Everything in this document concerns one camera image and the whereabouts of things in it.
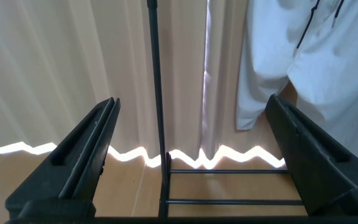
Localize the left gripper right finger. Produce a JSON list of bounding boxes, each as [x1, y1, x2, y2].
[[264, 94, 358, 217]]

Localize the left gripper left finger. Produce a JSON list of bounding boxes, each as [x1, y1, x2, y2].
[[4, 97, 121, 220]]

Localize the pale grey shorts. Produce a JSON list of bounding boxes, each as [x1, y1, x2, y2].
[[235, 0, 358, 174]]

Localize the black clothes rack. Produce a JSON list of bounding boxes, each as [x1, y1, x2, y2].
[[146, 0, 304, 218]]

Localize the beige curtain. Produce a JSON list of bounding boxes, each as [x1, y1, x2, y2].
[[0, 0, 298, 170]]

